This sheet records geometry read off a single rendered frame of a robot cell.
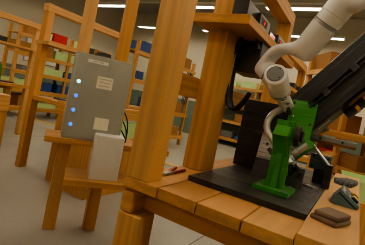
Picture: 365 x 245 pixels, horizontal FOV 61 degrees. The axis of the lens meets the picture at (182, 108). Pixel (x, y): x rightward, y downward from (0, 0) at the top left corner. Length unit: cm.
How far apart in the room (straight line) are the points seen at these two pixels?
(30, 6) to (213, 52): 1098
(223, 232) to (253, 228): 15
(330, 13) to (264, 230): 70
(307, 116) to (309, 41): 44
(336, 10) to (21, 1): 1131
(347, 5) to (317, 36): 12
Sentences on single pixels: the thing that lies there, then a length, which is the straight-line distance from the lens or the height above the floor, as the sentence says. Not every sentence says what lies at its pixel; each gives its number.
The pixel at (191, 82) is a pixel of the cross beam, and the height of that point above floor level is 125.
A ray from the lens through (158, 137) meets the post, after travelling 102.
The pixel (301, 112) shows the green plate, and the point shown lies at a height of 122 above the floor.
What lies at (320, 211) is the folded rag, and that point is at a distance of 103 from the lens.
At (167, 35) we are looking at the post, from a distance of 104.
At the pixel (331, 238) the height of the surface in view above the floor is 90.
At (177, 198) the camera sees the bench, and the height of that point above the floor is 87.
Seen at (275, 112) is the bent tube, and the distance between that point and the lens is 146.
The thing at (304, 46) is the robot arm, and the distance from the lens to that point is 116.
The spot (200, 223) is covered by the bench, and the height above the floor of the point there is 79.
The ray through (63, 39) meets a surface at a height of 214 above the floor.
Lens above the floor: 116
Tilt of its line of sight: 1 degrees down
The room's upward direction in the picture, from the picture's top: 11 degrees clockwise
